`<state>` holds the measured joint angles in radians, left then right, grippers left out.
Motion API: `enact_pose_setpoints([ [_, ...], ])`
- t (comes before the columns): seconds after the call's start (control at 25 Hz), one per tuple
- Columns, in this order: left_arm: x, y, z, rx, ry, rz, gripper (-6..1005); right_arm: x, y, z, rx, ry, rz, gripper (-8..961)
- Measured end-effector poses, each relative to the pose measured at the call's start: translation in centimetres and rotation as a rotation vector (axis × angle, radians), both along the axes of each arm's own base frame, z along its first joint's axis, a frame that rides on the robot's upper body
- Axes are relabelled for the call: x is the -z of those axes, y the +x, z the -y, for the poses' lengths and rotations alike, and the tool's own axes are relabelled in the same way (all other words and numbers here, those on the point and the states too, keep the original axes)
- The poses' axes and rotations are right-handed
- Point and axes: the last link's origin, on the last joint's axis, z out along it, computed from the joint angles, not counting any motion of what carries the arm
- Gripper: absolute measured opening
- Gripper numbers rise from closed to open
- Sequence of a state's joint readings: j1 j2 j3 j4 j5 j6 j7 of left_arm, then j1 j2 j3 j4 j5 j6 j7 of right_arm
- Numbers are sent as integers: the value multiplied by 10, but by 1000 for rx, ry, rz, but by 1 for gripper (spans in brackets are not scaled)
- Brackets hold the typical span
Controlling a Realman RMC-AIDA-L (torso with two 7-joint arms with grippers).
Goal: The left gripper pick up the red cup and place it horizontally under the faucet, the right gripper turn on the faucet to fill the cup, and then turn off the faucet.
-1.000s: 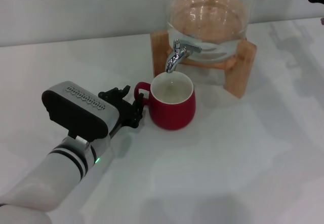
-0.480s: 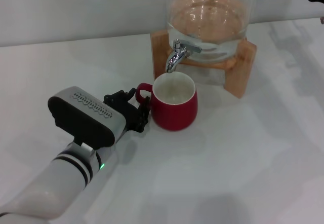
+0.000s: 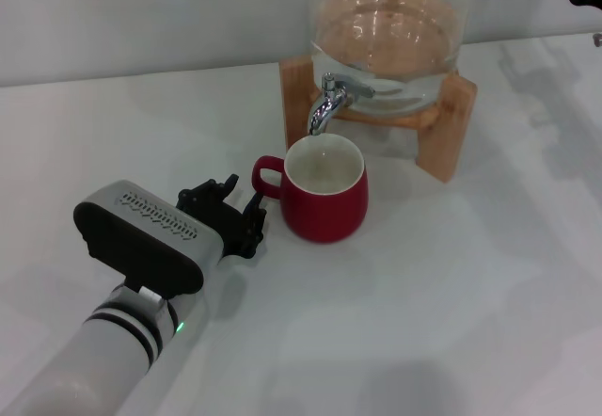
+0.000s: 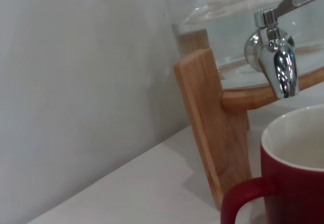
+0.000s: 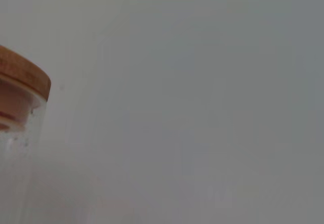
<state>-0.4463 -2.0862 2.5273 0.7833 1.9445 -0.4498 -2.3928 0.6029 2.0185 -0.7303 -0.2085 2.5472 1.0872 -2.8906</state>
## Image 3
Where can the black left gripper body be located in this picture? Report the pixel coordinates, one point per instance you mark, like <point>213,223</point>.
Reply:
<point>226,228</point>

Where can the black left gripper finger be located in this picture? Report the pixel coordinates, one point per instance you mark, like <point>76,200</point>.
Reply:
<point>254,223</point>
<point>207,190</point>

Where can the red ceramic cup white inside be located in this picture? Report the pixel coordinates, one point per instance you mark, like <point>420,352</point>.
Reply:
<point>324,218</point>

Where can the chrome dispenser faucet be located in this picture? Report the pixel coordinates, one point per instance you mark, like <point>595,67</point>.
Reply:
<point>324,110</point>

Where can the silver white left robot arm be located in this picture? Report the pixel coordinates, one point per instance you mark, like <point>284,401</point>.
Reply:
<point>94,355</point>

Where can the wooden dispenser stand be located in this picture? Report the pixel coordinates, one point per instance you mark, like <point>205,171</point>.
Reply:
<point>301,124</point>

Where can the glass drink dispenser jar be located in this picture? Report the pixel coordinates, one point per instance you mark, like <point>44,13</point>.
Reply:
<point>385,35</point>

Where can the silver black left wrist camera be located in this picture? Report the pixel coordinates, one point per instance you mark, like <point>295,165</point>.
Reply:
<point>141,218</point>

